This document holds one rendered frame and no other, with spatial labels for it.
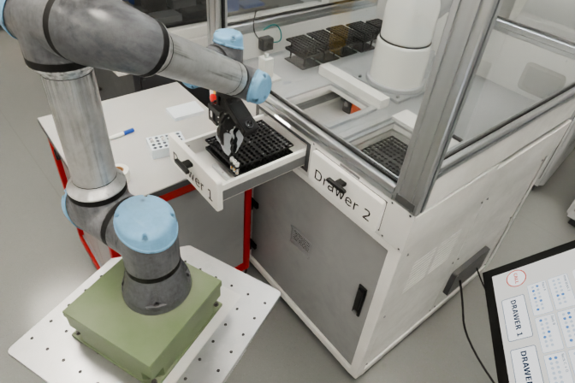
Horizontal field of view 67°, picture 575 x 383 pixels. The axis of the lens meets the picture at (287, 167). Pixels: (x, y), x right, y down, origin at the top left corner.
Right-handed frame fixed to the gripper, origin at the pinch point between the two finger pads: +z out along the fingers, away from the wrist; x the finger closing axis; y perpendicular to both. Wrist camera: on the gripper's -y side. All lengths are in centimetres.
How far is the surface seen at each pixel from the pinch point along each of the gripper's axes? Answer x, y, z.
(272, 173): -9.8, -7.1, 7.7
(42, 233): 48, 99, 94
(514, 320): -11, -81, -6
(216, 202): 10.8, -7.9, 8.6
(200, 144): 1.1, 17.2, 7.2
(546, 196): -207, -39, 93
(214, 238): -3, 17, 55
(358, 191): -21.1, -31.9, 2.7
